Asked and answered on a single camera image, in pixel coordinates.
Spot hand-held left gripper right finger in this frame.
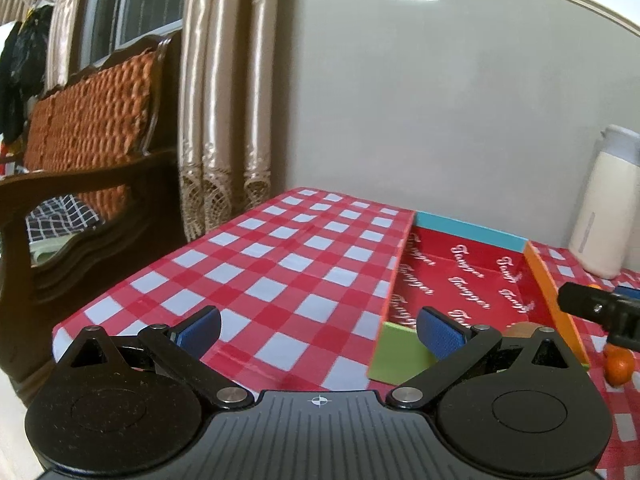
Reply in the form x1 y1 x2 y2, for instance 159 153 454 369
387 308 591 409

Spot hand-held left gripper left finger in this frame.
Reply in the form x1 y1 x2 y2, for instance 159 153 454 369
52 306 253 409

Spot colourful cardboard box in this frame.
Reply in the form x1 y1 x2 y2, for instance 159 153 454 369
367 210 591 386

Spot mandarin orange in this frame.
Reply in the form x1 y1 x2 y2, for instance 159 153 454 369
604 344 634 387

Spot white thermos jug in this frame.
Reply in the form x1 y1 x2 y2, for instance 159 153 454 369
568 125 640 280

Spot red checked tablecloth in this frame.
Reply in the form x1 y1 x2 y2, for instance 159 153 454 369
52 187 640 480

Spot light green cloth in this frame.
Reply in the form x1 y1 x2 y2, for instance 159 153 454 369
30 237 69 267

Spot dark checked cloth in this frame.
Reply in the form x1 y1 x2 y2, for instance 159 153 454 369
25 196 107 252

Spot beige satin curtain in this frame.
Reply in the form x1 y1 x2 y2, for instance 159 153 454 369
47 0 96 90
177 0 282 243

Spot wooden sofa with orange cushion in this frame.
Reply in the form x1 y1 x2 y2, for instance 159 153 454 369
0 30 187 407

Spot dark hanging clothes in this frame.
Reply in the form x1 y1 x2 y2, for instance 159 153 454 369
0 5 54 144

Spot window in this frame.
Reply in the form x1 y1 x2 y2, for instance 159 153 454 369
80 0 192 67

